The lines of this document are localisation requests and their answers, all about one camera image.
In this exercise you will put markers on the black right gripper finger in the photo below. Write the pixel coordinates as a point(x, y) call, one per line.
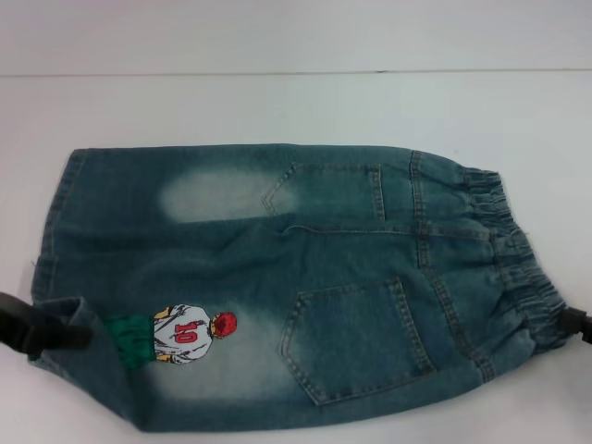
point(580, 326)

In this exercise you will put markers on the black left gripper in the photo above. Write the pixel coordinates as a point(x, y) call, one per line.
point(16, 324)

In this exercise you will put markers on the blue denim shorts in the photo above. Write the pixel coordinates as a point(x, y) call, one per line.
point(324, 240)

